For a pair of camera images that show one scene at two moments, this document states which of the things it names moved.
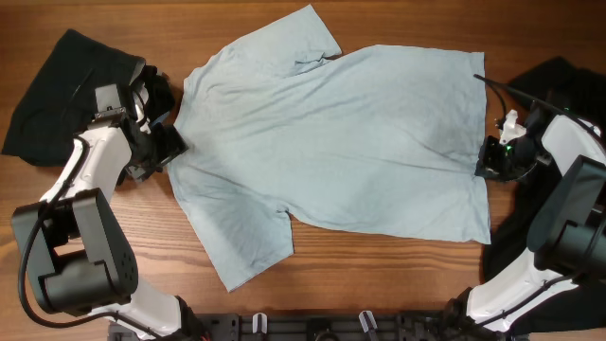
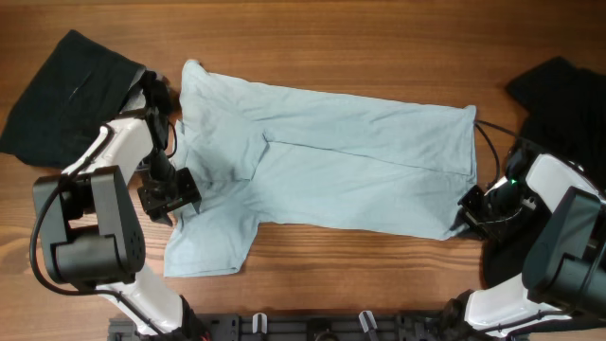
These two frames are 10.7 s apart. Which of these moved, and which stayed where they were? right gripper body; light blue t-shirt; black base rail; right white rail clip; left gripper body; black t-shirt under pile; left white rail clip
Moved: left gripper body; light blue t-shirt; right gripper body
Stayed: black t-shirt under pile; left white rail clip; black base rail; right white rail clip
